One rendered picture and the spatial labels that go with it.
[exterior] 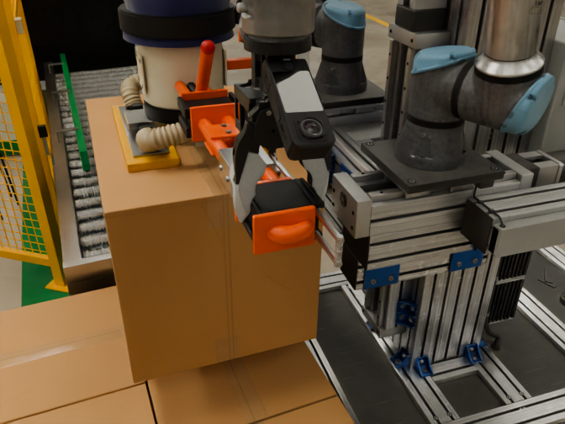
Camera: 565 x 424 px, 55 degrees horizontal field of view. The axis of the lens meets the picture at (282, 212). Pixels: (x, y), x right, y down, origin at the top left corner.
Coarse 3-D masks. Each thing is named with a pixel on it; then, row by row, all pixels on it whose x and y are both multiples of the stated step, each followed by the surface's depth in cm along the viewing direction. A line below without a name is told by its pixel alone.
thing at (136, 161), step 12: (120, 108) 126; (132, 108) 120; (144, 108) 126; (120, 120) 121; (120, 132) 115; (132, 132) 114; (120, 144) 112; (132, 144) 108; (132, 156) 105; (144, 156) 105; (156, 156) 105; (168, 156) 105; (132, 168) 102; (144, 168) 103; (156, 168) 104
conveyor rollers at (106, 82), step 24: (72, 72) 340; (96, 72) 344; (120, 72) 341; (96, 96) 307; (72, 120) 273; (72, 144) 245; (72, 168) 229; (96, 168) 225; (96, 192) 209; (96, 216) 195; (96, 240) 180
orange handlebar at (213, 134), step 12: (228, 60) 120; (240, 60) 120; (180, 84) 104; (180, 96) 102; (204, 120) 88; (228, 120) 89; (204, 132) 86; (216, 132) 83; (228, 132) 83; (216, 144) 81; (228, 144) 86; (216, 156) 80; (276, 228) 61; (288, 228) 61; (300, 228) 61; (312, 228) 62; (276, 240) 61; (288, 240) 61; (300, 240) 61
